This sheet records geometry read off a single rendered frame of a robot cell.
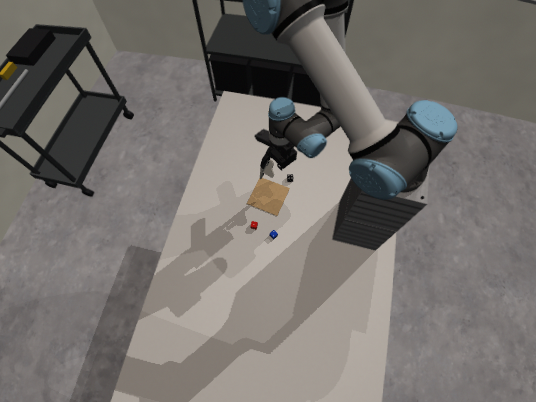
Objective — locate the tan flat mat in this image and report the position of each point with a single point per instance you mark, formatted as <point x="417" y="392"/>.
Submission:
<point x="268" y="196"/>

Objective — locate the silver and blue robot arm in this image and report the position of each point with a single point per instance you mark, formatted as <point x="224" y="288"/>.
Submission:
<point x="385" y="160"/>

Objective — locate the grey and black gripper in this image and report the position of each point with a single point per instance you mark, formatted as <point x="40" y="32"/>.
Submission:
<point x="281" y="154"/>

